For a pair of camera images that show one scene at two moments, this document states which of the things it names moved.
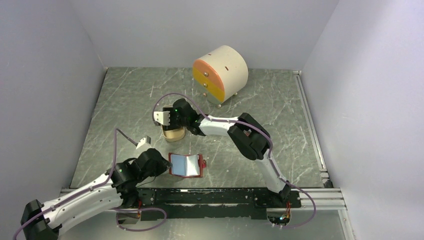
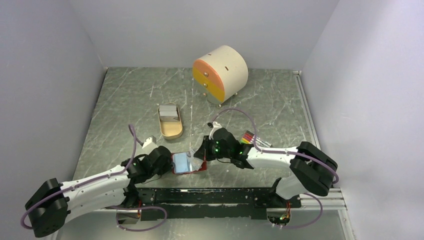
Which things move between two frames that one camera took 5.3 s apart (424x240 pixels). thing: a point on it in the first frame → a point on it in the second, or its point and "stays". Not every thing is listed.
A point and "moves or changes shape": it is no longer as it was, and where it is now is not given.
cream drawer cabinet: [220, 74] stays
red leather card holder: [191, 166] moves or changes shape
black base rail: [156, 204] stays
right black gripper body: [175, 121] → [214, 151]
